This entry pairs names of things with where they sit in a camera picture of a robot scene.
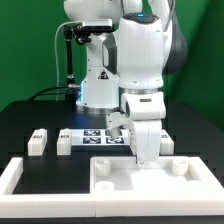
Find silver camera on mount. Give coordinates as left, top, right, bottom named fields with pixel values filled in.
left=82, top=19, right=113, bottom=32

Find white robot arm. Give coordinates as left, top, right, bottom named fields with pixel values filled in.
left=64, top=0, right=187, bottom=166

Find white desk tabletop tray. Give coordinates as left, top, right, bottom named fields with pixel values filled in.
left=90, top=156, right=224, bottom=199

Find white marker base plate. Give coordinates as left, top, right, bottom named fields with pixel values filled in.
left=72, top=129, right=129, bottom=146

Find black cables on table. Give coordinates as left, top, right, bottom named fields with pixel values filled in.
left=27, top=85, right=70, bottom=102

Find white U-shaped fence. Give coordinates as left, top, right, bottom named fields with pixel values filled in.
left=0, top=158, right=224, bottom=218

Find grey camera cable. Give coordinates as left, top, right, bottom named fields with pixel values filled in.
left=54, top=20, right=84, bottom=88

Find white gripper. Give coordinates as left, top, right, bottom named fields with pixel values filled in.
left=129, top=120, right=162, bottom=166

